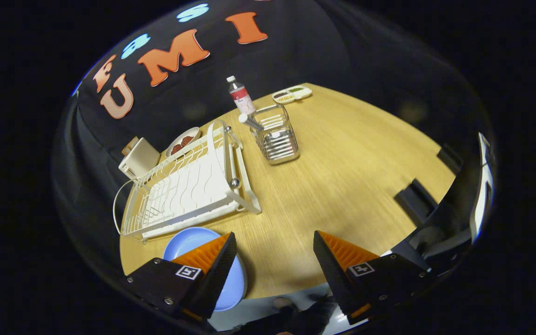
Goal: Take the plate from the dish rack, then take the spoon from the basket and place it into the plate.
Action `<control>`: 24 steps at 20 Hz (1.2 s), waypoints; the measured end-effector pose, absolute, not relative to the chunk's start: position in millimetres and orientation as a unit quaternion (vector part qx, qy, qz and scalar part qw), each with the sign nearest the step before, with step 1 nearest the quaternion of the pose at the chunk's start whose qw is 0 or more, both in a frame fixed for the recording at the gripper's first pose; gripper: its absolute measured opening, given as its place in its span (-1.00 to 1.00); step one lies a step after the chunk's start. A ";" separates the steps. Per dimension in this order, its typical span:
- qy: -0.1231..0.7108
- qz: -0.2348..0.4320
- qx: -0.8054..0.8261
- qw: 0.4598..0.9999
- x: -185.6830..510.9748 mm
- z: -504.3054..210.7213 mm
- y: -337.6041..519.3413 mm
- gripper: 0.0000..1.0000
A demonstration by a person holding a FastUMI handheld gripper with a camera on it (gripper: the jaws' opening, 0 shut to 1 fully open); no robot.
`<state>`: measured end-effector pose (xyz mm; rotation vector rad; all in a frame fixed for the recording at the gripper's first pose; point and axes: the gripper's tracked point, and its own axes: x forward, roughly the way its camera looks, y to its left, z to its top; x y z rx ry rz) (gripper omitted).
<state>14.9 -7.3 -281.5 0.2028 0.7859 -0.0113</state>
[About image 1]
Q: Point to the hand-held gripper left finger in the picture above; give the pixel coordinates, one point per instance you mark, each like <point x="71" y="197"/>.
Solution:
<point x="217" y="279"/>

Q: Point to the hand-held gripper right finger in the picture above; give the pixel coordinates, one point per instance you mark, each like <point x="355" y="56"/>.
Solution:
<point x="333" y="274"/>

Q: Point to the blue plate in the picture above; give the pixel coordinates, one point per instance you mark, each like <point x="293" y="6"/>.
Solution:
<point x="189" y="242"/>

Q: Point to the white dish rack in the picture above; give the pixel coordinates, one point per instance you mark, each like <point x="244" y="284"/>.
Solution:
<point x="189" y="186"/>

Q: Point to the cream plate with meat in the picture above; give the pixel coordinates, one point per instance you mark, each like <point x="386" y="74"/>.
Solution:
<point x="192" y="135"/>

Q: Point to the white divided bean dish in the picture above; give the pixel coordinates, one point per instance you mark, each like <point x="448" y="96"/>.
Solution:
<point x="291" y="94"/>

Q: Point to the brown meat piece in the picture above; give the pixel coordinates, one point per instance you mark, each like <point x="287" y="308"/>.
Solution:
<point x="177" y="149"/>
<point x="187" y="140"/>

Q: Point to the white toaster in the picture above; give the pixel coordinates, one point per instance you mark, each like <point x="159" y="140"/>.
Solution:
<point x="140" y="158"/>

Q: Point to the toast slice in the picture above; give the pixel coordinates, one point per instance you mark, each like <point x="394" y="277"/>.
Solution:
<point x="130" y="145"/>

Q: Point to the white board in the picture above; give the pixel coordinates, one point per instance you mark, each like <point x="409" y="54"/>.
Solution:
<point x="482" y="195"/>

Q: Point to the clear bottle red label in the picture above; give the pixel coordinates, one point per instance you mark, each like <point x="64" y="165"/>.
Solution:
<point x="242" y="97"/>

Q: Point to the black backdrop cloth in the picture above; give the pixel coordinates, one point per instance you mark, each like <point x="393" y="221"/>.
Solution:
<point x="296" y="56"/>

